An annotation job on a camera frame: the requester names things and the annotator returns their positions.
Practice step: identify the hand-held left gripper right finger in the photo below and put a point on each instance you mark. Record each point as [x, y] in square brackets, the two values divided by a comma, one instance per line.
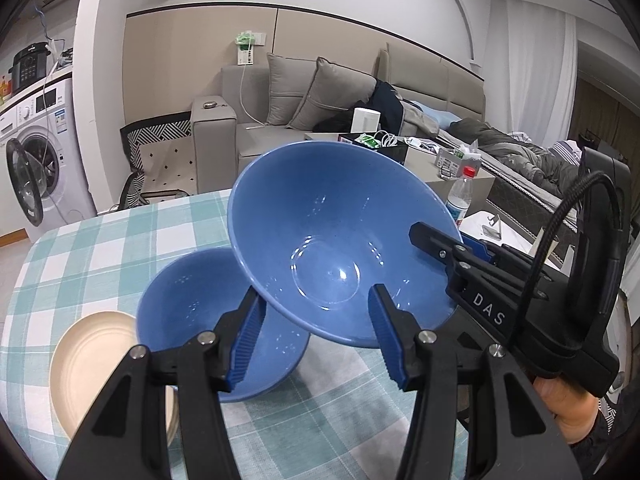
[387, 340]

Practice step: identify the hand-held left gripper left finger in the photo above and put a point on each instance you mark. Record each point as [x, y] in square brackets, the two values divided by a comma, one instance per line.
[247, 340]

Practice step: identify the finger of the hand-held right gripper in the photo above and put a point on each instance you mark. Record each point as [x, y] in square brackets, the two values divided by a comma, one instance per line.
[432, 244]
[475, 246]

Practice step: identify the blue bowl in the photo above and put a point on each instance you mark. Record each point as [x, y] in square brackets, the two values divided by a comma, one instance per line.
[190, 310]
[325, 220]

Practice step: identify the cream round plate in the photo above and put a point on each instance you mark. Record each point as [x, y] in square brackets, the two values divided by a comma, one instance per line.
[95, 360]

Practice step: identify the small object on sofa arm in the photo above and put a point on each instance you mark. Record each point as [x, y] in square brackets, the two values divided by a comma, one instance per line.
[210, 105]

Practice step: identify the person's right hand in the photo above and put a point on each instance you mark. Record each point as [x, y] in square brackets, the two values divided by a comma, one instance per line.
[565, 410]

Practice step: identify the white side table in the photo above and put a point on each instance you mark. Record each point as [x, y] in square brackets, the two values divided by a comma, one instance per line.
[517, 235]

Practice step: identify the clear water bottle red cap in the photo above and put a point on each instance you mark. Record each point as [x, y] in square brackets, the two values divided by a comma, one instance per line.
[461, 195]

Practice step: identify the grey coffee table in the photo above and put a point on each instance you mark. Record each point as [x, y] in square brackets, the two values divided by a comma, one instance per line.
[480, 190]

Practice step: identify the small printed box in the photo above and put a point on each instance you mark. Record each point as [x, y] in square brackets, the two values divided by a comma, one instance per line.
[452, 162]

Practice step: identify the black box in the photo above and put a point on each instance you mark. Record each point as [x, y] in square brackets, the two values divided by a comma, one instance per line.
[390, 152]

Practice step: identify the grey clothing pile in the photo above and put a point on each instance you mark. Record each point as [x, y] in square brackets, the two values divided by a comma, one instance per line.
[520, 152]

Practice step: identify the white box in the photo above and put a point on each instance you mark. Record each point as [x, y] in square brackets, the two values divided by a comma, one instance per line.
[365, 120]

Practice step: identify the dark jacket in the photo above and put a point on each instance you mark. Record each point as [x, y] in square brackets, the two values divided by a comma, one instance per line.
[387, 105]

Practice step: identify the teal checked tablecloth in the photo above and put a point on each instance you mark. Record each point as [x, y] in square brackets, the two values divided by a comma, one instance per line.
[100, 260]

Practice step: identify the grey cushion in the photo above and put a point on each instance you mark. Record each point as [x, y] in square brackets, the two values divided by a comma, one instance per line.
[330, 95]
[290, 87]

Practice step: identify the white curtain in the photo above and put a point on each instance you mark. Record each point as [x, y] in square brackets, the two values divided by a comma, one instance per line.
[540, 60]

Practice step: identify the grey sofa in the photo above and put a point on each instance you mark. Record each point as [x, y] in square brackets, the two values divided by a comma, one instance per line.
[215, 145]

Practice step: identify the white washing machine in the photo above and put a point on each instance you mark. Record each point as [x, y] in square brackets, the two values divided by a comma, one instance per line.
[55, 130]

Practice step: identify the black pressure cooker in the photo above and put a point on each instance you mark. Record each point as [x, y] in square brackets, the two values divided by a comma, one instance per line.
[30, 67]

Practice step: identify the white green wall device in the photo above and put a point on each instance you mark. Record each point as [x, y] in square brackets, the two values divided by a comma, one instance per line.
[246, 49]

